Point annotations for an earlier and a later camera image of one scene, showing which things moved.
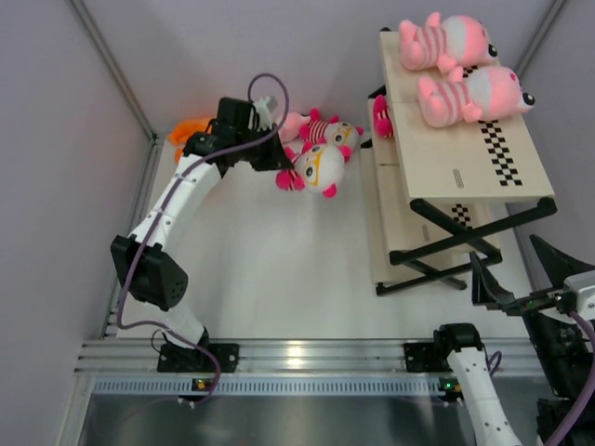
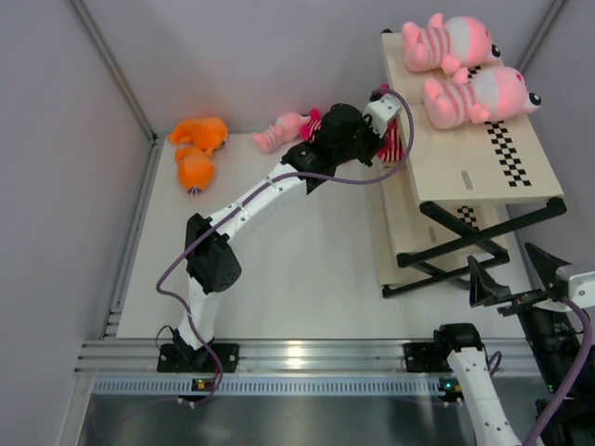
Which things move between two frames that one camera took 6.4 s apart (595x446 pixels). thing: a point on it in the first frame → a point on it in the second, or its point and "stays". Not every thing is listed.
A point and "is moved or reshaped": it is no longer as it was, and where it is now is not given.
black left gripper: [275, 159] → [364, 123]
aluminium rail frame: [285, 357] stays
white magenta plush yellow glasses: [319, 166] is moved or reshaped
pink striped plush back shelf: [448, 45] stays
